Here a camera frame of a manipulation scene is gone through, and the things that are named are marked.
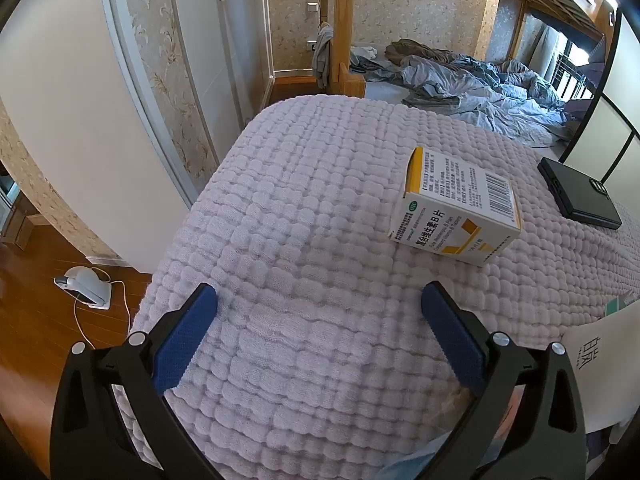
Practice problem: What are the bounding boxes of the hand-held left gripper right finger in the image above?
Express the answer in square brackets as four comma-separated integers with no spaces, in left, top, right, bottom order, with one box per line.
[420,281,588,480]

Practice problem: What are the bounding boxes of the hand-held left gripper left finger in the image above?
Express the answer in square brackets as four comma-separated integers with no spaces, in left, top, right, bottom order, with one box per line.
[50,282,221,480]

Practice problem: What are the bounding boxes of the white yellow medicine box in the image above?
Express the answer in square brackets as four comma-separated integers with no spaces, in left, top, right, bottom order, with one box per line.
[389,146,522,267]

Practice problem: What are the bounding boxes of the white floor device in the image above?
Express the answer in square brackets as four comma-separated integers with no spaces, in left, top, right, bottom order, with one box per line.
[54,266,113,309]

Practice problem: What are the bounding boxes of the white paper bag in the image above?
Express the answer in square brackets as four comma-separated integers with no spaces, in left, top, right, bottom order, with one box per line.
[562,300,640,433]

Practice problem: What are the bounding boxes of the lilac quilted blanket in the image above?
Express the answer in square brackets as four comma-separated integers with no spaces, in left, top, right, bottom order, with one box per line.
[112,94,640,480]

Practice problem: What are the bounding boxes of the black flat case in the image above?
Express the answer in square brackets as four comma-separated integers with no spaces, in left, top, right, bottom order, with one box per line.
[537,157,623,231]

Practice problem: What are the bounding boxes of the brown wooden furniture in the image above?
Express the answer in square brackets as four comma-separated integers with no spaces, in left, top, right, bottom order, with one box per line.
[0,175,38,251]

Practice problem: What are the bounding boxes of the black framed sliding screen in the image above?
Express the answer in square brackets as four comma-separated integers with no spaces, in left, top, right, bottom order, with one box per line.
[560,10,640,186]

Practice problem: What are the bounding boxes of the balcony railing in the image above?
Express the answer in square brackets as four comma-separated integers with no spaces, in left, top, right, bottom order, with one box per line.
[550,45,606,101]

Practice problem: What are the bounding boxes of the brown cloth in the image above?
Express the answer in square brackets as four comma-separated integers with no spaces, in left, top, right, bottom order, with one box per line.
[385,39,451,66]

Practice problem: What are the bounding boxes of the white wardrobe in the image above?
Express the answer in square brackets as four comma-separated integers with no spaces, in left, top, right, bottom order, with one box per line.
[170,0,273,126]

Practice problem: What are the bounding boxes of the hanging grey clothes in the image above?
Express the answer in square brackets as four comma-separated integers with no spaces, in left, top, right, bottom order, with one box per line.
[312,22,335,88]

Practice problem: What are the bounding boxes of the white cable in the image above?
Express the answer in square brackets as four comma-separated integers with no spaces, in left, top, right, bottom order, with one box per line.
[72,280,128,351]

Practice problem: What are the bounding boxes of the wooden bunk bed frame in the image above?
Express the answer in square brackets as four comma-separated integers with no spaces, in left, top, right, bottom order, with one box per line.
[320,0,621,96]

